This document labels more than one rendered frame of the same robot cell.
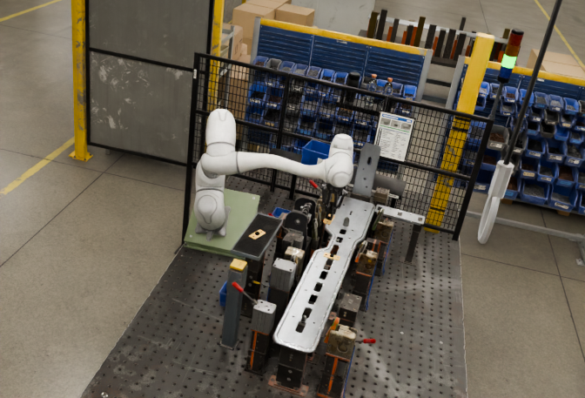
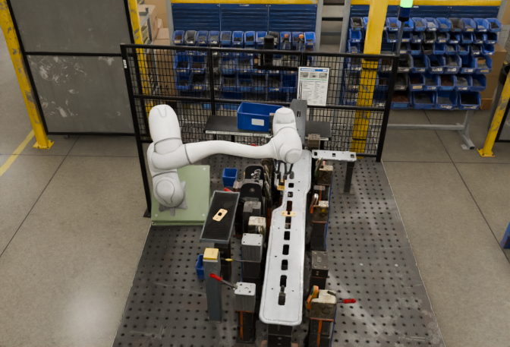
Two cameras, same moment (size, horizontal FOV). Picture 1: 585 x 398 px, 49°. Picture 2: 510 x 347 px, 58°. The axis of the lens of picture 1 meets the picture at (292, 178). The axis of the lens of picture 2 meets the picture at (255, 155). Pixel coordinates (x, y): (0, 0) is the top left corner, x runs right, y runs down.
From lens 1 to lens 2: 80 cm
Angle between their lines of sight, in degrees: 8
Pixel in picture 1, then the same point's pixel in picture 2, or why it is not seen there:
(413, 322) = (368, 250)
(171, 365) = not seen: outside the picture
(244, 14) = not seen: outside the picture
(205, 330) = (190, 308)
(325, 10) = not seen: outside the picture
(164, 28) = (87, 23)
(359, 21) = not seen: outside the picture
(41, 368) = not seen: outside the picture
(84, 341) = (83, 320)
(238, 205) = (192, 178)
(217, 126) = (159, 124)
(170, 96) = (107, 80)
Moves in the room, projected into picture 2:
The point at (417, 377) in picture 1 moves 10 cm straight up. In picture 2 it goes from (387, 307) to (390, 294)
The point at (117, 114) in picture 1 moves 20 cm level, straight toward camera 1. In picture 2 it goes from (65, 105) to (67, 113)
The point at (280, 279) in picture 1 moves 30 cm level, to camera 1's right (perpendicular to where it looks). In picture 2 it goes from (251, 253) to (312, 249)
